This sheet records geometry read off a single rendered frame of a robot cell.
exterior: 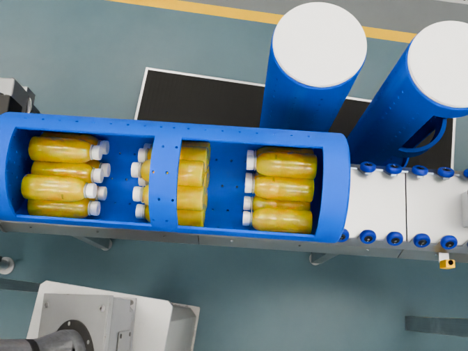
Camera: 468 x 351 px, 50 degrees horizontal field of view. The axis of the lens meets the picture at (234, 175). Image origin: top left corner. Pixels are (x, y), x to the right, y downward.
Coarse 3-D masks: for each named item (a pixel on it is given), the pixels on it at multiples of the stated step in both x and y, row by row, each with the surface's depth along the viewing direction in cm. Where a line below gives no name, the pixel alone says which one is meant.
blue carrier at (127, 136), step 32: (0, 128) 121; (32, 128) 122; (64, 128) 122; (96, 128) 122; (128, 128) 123; (160, 128) 123; (192, 128) 124; (224, 128) 125; (256, 128) 127; (0, 160) 118; (32, 160) 145; (128, 160) 145; (160, 160) 118; (224, 160) 143; (320, 160) 142; (0, 192) 119; (128, 192) 144; (160, 192) 118; (224, 192) 144; (320, 192) 144; (64, 224) 129; (96, 224) 126; (128, 224) 125; (160, 224) 123; (224, 224) 137; (320, 224) 119
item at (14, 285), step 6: (0, 282) 186; (6, 282) 191; (12, 282) 196; (18, 282) 202; (24, 282) 208; (30, 282) 214; (0, 288) 187; (6, 288) 192; (12, 288) 197; (18, 288) 202; (24, 288) 208; (30, 288) 214; (36, 288) 221
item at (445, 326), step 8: (408, 320) 223; (416, 320) 212; (424, 320) 204; (432, 320) 195; (440, 320) 188; (448, 320) 181; (456, 320) 175; (464, 320) 169; (408, 328) 222; (416, 328) 212; (424, 328) 203; (432, 328) 195; (440, 328) 188; (448, 328) 180; (456, 328) 174; (464, 328) 168; (464, 336) 168
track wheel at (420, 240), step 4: (416, 236) 139; (420, 236) 139; (424, 236) 138; (428, 236) 139; (416, 240) 139; (420, 240) 139; (424, 240) 139; (428, 240) 139; (416, 244) 140; (420, 244) 140; (424, 244) 140; (428, 244) 140
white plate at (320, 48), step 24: (288, 24) 149; (312, 24) 149; (336, 24) 149; (360, 24) 149; (288, 48) 147; (312, 48) 147; (336, 48) 147; (360, 48) 147; (288, 72) 145; (312, 72) 145; (336, 72) 145
